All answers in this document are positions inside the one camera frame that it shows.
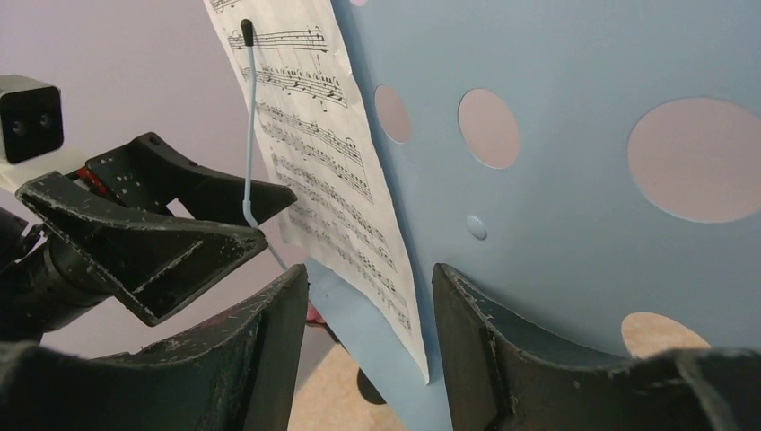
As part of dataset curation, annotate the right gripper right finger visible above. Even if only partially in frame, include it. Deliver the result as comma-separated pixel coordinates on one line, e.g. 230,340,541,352
433,263,760,430

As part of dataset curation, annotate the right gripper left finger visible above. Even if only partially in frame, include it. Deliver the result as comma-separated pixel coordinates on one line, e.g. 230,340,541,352
1,264,309,430

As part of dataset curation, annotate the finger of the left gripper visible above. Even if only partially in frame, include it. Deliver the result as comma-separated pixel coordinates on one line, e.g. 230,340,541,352
84,131,299,227
15,172,267,327

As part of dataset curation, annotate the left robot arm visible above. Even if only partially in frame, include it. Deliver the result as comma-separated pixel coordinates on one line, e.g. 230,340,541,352
1,133,296,341

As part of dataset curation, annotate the light blue music stand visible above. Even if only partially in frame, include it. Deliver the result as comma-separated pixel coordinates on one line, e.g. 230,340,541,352
310,1,760,430

